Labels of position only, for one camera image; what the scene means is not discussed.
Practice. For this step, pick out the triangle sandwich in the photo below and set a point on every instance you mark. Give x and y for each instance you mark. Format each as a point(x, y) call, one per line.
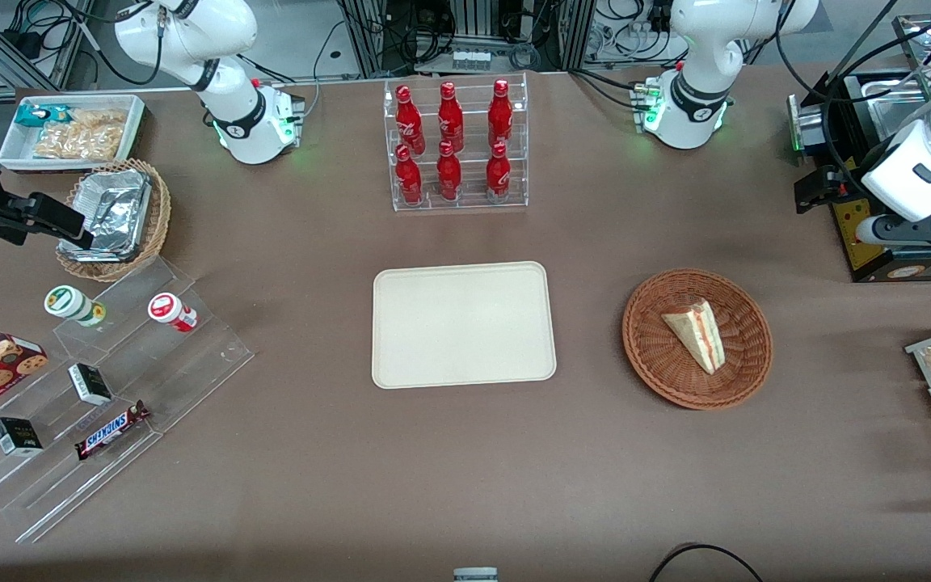
point(700, 335)

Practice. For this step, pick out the brown round wicker basket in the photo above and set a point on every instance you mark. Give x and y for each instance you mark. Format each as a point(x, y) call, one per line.
point(651, 339)

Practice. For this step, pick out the clear acrylic bottle rack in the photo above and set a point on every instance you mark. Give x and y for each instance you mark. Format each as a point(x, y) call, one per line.
point(473, 194)

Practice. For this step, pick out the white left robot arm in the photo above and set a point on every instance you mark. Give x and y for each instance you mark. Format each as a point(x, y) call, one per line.
point(696, 93)

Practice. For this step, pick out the beige plastic tray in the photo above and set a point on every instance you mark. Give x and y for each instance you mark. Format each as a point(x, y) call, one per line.
point(463, 323)

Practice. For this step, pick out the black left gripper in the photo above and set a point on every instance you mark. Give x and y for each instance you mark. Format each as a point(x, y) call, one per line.
point(845, 183)

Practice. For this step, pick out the teal snack packet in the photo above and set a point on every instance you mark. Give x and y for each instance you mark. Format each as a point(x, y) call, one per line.
point(39, 115)

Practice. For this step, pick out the red cola bottle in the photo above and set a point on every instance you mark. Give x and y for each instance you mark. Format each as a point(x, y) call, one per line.
point(450, 120)
point(409, 178)
point(409, 121)
point(499, 174)
point(500, 117)
point(448, 174)

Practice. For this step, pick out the black and yellow machine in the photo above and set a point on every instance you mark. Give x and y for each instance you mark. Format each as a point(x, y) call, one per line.
point(878, 255)

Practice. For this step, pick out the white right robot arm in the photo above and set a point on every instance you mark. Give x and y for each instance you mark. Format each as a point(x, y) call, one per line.
point(227, 97)

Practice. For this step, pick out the red lidded white cup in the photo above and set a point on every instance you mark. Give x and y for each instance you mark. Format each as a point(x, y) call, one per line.
point(170, 311)

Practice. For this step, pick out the green lidded white cup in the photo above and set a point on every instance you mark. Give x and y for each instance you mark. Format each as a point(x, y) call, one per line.
point(71, 304)

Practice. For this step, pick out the clear bag of chips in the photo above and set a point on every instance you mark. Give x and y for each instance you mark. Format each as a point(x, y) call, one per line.
point(86, 133)

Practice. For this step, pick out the clear acrylic stepped stand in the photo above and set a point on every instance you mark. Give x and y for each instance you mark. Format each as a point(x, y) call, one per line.
point(191, 364)

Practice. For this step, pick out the aluminium frame rack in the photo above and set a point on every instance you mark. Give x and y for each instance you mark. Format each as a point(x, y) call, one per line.
point(473, 20)

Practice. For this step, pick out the small grey object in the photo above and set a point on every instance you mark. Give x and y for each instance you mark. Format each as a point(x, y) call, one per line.
point(475, 575)

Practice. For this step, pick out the aluminium foil containers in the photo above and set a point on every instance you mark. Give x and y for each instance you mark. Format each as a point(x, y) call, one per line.
point(114, 210)

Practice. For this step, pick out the white rectangular snack bin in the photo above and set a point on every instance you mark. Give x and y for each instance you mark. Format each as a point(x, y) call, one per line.
point(14, 149)

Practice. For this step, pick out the Snickers chocolate bar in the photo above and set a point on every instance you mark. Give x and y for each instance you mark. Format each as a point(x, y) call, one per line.
point(110, 431)

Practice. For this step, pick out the light wicker basket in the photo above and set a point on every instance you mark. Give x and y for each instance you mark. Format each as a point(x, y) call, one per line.
point(158, 210)

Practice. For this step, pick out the small black box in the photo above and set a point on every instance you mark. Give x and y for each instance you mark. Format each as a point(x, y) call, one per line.
point(17, 436)
point(90, 385)

